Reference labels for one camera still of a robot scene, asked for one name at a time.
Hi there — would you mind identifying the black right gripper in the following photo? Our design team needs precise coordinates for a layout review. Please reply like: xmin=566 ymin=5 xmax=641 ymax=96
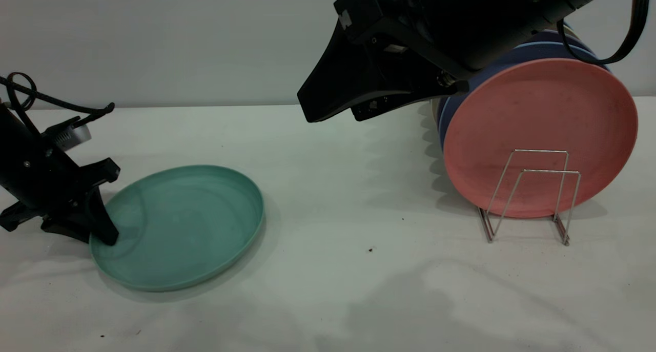
xmin=297 ymin=0 xmax=518 ymax=123

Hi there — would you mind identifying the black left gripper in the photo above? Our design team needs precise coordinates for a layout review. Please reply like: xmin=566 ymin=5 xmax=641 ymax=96
xmin=0 ymin=105 xmax=121 ymax=246

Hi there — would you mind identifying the green round plate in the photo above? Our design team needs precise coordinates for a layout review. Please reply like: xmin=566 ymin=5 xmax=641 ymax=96
xmin=89 ymin=165 xmax=265 ymax=292

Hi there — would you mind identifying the pink round plate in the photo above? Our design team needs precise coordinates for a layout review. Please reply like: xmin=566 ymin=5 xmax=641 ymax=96
xmin=443 ymin=58 xmax=639 ymax=219

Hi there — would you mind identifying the blue round plate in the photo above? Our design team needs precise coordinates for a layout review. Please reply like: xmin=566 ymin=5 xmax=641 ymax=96
xmin=438 ymin=41 xmax=611 ymax=150

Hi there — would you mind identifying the beige round plate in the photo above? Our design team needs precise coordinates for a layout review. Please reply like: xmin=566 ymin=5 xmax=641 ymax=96
xmin=432 ymin=22 xmax=582 ymax=122

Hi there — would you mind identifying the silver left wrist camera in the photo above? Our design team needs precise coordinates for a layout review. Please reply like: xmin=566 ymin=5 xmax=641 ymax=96
xmin=44 ymin=117 xmax=93 ymax=150

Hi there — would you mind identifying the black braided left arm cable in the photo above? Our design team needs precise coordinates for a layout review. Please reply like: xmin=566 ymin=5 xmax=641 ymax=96
xmin=0 ymin=72 xmax=115 ymax=137

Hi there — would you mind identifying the metal wire plate rack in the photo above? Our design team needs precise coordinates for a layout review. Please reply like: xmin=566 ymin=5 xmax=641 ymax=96
xmin=477 ymin=149 xmax=582 ymax=247

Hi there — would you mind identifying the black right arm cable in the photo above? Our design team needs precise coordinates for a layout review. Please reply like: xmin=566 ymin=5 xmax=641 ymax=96
xmin=558 ymin=0 xmax=656 ymax=66

